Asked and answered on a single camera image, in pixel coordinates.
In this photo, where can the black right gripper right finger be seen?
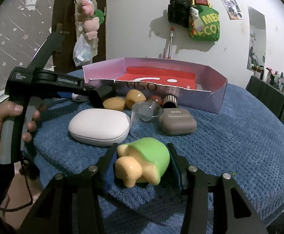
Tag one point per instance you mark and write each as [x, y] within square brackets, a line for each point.
[179, 167]

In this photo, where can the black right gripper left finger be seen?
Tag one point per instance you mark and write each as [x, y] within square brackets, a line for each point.
[103, 171]

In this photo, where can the white oval case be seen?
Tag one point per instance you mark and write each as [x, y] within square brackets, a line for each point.
[100, 127]

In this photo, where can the green yellow bear figurine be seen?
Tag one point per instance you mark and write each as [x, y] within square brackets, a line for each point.
[142, 161]

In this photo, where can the grey brown eyeshadow case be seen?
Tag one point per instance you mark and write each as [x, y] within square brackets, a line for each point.
[177, 121]

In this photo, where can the lilac round earbud case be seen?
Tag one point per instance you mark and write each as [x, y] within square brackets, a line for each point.
[79, 98]

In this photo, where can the clear glass cup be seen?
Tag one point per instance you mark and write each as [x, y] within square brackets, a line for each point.
[144, 120]

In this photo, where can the yellow round ball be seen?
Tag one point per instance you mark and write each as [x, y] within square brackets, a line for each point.
[114, 103]

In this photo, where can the silver studded cylinder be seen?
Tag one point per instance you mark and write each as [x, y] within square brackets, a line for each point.
[169, 101]

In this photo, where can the clear plastic bag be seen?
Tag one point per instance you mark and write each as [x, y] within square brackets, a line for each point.
[82, 54]

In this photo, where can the blue textured table cloth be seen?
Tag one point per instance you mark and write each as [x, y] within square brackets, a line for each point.
[244, 139]

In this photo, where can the dark wooden door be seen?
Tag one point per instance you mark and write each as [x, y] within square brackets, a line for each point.
[63, 13]

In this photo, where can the red brown ball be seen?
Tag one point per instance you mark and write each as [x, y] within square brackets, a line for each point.
[156, 99]

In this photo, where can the purple cardboard box tray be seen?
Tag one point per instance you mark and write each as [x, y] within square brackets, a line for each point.
[194, 85]

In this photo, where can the pink plush toys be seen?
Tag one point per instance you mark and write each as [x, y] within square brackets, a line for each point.
[94, 18]

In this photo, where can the dark cloth side table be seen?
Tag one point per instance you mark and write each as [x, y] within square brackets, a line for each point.
[271, 97]

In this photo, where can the orange grey pole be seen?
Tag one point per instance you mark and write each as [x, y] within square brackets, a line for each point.
[170, 42]

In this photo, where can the green tote bag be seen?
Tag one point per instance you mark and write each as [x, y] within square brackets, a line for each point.
[204, 23]

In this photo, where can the wall mirror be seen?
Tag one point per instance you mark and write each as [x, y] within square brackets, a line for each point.
[257, 40]

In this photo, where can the black bag on wall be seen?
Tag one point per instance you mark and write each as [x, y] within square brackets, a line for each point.
[178, 12]

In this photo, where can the wall photo collage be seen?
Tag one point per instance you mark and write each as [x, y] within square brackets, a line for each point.
[232, 9]

